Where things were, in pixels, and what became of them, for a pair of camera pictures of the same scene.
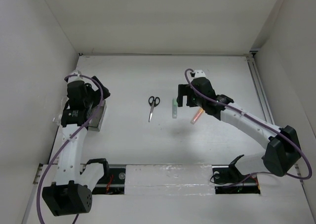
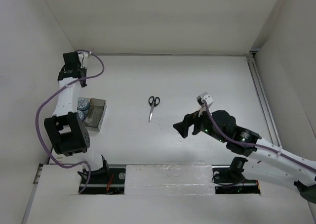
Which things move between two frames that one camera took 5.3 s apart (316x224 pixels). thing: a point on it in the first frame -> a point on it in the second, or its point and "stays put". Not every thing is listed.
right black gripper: [183, 89] -> [182, 126]
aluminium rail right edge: [259, 89] stays put
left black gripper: [95, 93] -> [84, 69]
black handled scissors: [153, 102] stays put
